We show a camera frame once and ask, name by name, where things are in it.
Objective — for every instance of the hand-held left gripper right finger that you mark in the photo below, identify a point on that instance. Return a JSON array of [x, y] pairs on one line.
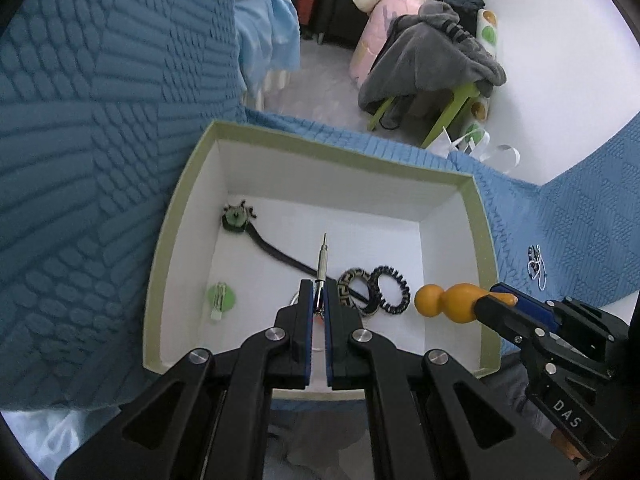
[[330, 340]]

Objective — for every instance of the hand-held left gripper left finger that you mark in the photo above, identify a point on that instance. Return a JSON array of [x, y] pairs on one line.
[[306, 340]]

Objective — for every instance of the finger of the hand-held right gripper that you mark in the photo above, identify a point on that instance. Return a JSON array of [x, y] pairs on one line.
[[505, 317], [525, 301]]

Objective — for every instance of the orange gourd pendant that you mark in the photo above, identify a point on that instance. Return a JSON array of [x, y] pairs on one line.
[[460, 305]]

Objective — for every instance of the silver metal stick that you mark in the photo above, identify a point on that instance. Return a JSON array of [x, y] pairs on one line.
[[321, 260]]

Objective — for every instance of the green box white inside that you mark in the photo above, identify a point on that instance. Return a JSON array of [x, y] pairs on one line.
[[310, 210]]

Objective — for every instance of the black gold patterned bangle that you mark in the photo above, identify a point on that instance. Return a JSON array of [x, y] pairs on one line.
[[350, 274]]

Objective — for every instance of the green hair clip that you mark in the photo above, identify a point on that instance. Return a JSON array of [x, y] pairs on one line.
[[222, 300]]

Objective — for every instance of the green flower black hair band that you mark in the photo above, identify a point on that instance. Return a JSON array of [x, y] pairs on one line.
[[235, 216]]

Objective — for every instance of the green plastic stool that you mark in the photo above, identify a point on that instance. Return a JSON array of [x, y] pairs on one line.
[[452, 102]]

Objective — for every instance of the grey fleece blanket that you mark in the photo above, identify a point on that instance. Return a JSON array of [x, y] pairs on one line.
[[425, 55]]

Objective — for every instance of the white roll with green dots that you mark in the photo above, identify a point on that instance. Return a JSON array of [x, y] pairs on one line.
[[487, 30]]

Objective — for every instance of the light blue bedsheet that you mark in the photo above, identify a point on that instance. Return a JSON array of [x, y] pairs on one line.
[[265, 35]]

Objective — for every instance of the blue quilted sofa cover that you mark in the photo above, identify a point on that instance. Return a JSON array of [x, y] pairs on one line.
[[100, 110]]

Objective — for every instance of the pink quilt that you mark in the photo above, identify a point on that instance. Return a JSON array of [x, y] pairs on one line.
[[380, 25]]

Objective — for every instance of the black suitcase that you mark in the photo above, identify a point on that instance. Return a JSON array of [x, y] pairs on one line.
[[335, 0]]

